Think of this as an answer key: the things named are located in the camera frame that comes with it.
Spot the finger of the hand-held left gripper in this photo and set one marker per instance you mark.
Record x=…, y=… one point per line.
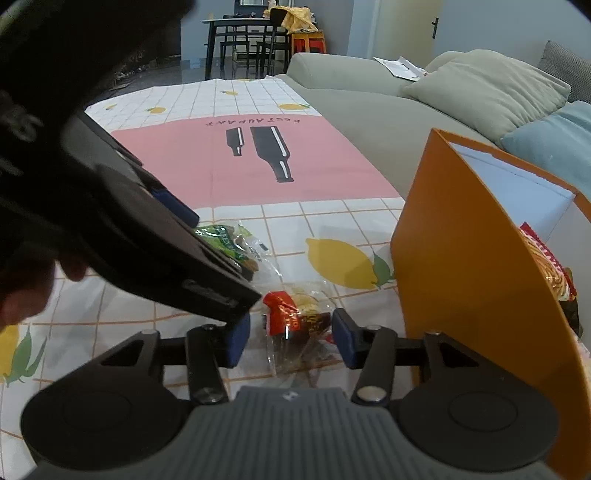
x=178, y=206
x=212, y=286

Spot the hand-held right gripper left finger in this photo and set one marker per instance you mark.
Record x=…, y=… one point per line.
x=238, y=342

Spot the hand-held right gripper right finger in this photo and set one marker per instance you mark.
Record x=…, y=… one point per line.
x=344, y=338

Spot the green snack packet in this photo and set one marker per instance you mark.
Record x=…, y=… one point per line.
x=221, y=235

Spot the red brown clear snack packet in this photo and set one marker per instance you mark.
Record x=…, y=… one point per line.
x=286, y=314

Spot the orange cardboard box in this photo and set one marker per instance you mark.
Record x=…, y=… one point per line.
x=452, y=258

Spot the orange red noodle snack packet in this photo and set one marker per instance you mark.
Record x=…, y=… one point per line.
x=549, y=267

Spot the dark seaweed snack packet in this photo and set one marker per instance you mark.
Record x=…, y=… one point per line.
x=570, y=316

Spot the person's left hand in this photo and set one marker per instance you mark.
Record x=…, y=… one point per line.
x=23, y=300

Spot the pink white printed tablecloth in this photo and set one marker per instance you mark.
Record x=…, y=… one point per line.
x=323, y=161

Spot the black dining chair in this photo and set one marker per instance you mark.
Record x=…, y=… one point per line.
x=235, y=44
x=273, y=41

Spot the black dining table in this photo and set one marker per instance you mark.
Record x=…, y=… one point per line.
x=240, y=21

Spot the orange plastic stool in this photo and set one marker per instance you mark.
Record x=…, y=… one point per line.
x=317, y=44
x=300, y=45

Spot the grey green sofa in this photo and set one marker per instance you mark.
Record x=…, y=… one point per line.
x=369, y=106

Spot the yellow cloth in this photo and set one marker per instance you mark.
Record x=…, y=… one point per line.
x=295, y=18

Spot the white paper sheets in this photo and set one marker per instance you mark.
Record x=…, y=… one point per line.
x=401, y=68

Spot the grey green pillow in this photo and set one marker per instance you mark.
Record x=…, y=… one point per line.
x=485, y=92

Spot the light blue pillow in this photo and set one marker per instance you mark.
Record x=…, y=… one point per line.
x=554, y=147

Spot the grey door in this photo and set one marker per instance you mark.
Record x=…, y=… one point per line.
x=406, y=27

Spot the grey textured pillow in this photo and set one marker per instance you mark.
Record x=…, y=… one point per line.
x=568, y=69

